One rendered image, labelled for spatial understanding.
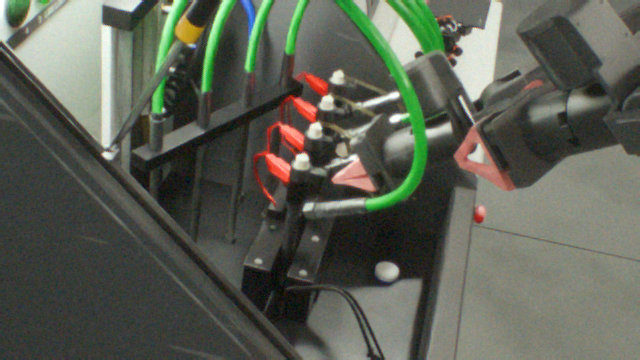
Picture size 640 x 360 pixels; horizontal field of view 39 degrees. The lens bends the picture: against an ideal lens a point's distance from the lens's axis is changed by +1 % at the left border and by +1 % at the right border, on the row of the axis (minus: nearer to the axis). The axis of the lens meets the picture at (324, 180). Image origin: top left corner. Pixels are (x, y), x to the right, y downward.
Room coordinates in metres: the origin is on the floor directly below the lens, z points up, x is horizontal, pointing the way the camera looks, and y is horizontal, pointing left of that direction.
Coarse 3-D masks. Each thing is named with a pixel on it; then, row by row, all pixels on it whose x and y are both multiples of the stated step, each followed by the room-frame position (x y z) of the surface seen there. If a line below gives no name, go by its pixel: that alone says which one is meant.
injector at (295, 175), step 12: (288, 180) 0.95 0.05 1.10; (300, 180) 0.94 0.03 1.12; (288, 192) 0.95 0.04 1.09; (300, 192) 0.94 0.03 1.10; (288, 204) 0.95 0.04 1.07; (300, 204) 0.94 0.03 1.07; (288, 216) 0.95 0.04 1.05; (300, 216) 0.95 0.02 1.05; (288, 228) 0.95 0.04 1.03; (288, 240) 0.95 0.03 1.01; (288, 252) 0.95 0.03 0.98; (288, 264) 0.95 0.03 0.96
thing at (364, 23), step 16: (176, 0) 0.96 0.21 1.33; (336, 0) 0.86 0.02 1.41; (352, 0) 0.86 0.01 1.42; (176, 16) 0.96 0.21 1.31; (352, 16) 0.85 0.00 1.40; (368, 32) 0.84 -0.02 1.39; (160, 48) 0.97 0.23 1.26; (384, 48) 0.83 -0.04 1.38; (160, 64) 0.97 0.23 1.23; (400, 64) 0.82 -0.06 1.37; (400, 80) 0.81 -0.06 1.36; (160, 96) 0.97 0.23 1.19; (416, 96) 0.81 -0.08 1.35; (160, 112) 0.97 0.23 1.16; (416, 112) 0.80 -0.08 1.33; (416, 128) 0.80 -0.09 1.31; (416, 144) 0.80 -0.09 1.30; (416, 160) 0.79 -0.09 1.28; (416, 176) 0.79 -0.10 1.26; (400, 192) 0.80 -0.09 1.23; (368, 208) 0.81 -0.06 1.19
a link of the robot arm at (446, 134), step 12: (444, 108) 0.89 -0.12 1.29; (456, 108) 0.90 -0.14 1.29; (432, 120) 0.91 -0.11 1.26; (444, 120) 0.89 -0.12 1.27; (456, 120) 0.89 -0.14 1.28; (468, 120) 0.90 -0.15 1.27; (432, 132) 0.89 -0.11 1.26; (444, 132) 0.88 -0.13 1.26; (456, 132) 0.88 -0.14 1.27; (468, 132) 0.89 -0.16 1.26; (432, 144) 0.88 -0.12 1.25; (444, 144) 0.88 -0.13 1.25; (456, 144) 0.87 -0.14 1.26; (432, 156) 0.88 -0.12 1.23; (444, 156) 0.88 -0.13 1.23
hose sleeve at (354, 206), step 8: (344, 200) 0.84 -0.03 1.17; (352, 200) 0.83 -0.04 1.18; (360, 200) 0.82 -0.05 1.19; (320, 208) 0.84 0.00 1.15; (328, 208) 0.84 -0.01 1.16; (336, 208) 0.83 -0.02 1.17; (344, 208) 0.83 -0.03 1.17; (352, 208) 0.82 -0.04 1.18; (360, 208) 0.82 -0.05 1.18; (320, 216) 0.84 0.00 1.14; (328, 216) 0.84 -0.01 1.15
